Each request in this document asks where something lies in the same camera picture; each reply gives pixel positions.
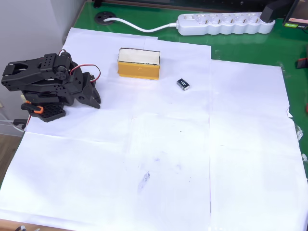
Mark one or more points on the box with green label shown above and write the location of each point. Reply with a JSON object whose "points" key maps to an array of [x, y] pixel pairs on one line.
{"points": [[297, 16]]}

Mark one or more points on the green desk mat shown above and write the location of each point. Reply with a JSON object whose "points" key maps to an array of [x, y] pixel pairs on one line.
{"points": [[252, 45]]}

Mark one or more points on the black pegboard organiser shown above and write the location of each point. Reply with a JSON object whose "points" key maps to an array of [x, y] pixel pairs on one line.
{"points": [[192, 4]]}

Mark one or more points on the small black battery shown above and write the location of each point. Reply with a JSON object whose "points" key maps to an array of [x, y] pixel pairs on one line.
{"points": [[183, 83]]}

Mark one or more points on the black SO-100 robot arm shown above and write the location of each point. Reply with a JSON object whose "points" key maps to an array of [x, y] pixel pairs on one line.
{"points": [[36, 72]]}

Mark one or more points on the white power strip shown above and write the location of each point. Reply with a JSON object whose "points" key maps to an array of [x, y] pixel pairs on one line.
{"points": [[228, 25]]}

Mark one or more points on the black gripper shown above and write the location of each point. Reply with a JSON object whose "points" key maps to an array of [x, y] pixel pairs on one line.
{"points": [[84, 96]]}

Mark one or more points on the yellow rectangular box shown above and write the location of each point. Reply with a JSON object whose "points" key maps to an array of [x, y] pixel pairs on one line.
{"points": [[138, 69]]}

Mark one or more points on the black and orange table clamp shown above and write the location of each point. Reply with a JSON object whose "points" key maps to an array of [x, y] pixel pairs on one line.
{"points": [[33, 107]]}

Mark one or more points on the white paper sheet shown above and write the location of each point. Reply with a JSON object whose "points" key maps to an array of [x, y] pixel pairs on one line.
{"points": [[106, 43], [72, 180], [247, 144], [183, 55]]}

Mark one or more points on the black power adapter plug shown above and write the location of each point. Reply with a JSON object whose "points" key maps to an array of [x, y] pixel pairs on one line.
{"points": [[272, 10]]}

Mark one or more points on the red and black small tool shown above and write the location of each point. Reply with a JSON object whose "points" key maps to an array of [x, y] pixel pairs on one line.
{"points": [[302, 63]]}

